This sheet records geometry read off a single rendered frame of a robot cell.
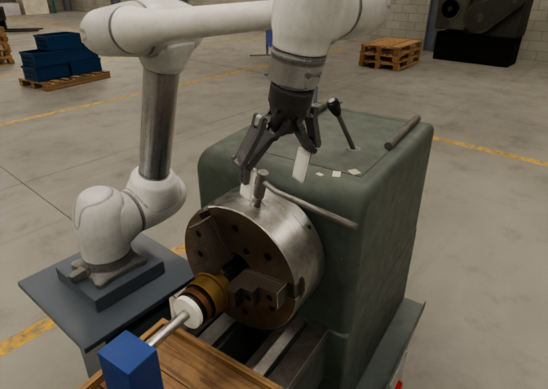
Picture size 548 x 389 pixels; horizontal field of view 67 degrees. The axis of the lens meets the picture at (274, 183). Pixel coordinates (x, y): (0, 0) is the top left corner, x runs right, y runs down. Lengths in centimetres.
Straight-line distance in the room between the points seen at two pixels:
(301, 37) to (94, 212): 89
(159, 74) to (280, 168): 43
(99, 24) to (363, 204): 69
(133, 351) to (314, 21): 59
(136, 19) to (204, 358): 75
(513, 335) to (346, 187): 181
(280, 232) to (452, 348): 167
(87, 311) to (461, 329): 184
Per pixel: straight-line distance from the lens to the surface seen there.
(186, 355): 104
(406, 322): 165
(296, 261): 84
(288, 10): 64
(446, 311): 257
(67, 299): 150
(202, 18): 87
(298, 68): 66
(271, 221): 84
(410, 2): 1162
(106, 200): 133
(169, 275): 148
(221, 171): 106
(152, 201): 140
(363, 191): 90
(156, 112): 124
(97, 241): 136
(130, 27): 95
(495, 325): 260
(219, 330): 111
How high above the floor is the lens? 167
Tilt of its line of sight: 27 degrees down
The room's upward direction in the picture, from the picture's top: straight up
